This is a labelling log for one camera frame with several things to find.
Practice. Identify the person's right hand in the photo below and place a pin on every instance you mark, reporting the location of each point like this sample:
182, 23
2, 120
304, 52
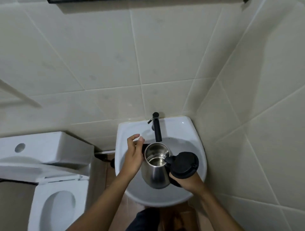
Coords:
190, 184

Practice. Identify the person's left hand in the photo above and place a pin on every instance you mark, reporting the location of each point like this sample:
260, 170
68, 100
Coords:
133, 157

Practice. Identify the steel electric kettle black lid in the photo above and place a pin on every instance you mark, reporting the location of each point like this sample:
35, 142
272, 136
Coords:
155, 176

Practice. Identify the black faucet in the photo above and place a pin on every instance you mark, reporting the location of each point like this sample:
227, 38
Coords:
157, 131

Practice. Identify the white wash basin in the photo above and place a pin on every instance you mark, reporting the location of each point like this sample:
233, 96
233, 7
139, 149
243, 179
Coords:
147, 195

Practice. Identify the person's right forearm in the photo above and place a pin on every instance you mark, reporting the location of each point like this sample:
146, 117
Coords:
216, 211

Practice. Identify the person's left forearm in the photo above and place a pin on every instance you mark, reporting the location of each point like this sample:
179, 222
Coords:
102, 204

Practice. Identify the person's left leg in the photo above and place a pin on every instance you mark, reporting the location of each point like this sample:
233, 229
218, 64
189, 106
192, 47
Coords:
143, 221

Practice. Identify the white toilet tank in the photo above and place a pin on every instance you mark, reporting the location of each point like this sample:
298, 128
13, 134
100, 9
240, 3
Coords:
47, 147

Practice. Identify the white toilet seat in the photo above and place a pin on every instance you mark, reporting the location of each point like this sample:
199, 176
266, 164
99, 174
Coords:
38, 202

